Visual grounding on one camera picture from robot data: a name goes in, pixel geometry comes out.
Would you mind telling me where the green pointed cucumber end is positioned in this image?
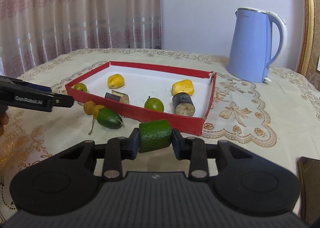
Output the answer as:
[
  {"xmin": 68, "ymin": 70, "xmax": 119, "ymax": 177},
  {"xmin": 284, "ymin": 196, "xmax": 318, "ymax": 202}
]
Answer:
[{"xmin": 97, "ymin": 107, "xmax": 123, "ymax": 129}]

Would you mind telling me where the green cucumber chunk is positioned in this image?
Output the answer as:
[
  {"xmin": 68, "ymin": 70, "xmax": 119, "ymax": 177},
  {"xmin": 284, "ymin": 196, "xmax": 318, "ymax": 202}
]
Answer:
[{"xmin": 139, "ymin": 119, "xmax": 172, "ymax": 153}]

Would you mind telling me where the dark eggplant chunk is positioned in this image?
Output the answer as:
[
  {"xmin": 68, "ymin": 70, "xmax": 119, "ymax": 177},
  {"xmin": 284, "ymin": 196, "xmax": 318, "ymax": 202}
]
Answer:
[
  {"xmin": 172, "ymin": 92, "xmax": 196, "ymax": 117},
  {"xmin": 105, "ymin": 90, "xmax": 130, "ymax": 104}
]

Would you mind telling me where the brown longan with stem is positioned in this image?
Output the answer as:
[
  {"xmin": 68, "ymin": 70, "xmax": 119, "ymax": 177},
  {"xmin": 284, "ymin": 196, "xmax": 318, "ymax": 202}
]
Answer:
[{"xmin": 83, "ymin": 101, "xmax": 96, "ymax": 115}]

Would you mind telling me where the green round persimmon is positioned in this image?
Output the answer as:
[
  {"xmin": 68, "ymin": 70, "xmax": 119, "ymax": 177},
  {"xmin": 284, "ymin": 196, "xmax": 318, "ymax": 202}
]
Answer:
[
  {"xmin": 144, "ymin": 97, "xmax": 164, "ymax": 112},
  {"xmin": 73, "ymin": 82, "xmax": 88, "ymax": 93}
]

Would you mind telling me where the yellow fruit piece with dots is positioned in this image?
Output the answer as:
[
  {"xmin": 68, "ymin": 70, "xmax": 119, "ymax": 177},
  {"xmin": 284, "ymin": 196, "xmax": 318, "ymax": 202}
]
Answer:
[{"xmin": 171, "ymin": 79, "xmax": 194, "ymax": 96}]

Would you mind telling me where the yellow jackfruit piece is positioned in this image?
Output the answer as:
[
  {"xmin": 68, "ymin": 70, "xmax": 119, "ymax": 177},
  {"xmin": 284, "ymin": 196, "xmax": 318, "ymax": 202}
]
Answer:
[{"xmin": 107, "ymin": 74, "xmax": 125, "ymax": 89}]

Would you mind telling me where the person hand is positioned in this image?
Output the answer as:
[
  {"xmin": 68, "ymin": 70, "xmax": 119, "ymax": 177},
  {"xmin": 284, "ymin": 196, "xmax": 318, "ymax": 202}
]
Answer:
[{"xmin": 0, "ymin": 106, "xmax": 9, "ymax": 136}]

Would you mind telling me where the red shallow cardboard tray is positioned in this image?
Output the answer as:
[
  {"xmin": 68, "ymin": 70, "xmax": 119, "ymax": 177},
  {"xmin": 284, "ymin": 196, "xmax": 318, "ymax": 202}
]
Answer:
[{"xmin": 65, "ymin": 61, "xmax": 216, "ymax": 136}]

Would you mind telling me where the pink patterned curtain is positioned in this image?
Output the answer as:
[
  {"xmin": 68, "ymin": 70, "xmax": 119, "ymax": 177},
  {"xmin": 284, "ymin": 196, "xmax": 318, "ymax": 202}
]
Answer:
[{"xmin": 1, "ymin": 0, "xmax": 162, "ymax": 77}]

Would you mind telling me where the blue electric kettle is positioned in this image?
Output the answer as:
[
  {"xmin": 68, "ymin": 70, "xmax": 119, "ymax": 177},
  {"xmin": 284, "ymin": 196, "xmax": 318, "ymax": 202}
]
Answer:
[{"xmin": 227, "ymin": 7, "xmax": 287, "ymax": 82}]

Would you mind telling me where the gold framed headboard panel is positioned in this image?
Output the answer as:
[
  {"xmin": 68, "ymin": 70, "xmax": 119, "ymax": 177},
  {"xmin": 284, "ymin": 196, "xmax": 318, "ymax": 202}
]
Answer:
[{"xmin": 297, "ymin": 0, "xmax": 319, "ymax": 89}]

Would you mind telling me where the white wall switch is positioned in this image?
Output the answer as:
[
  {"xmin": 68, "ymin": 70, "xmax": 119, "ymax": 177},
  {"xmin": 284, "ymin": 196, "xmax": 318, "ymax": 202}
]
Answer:
[{"xmin": 317, "ymin": 56, "xmax": 320, "ymax": 71}]

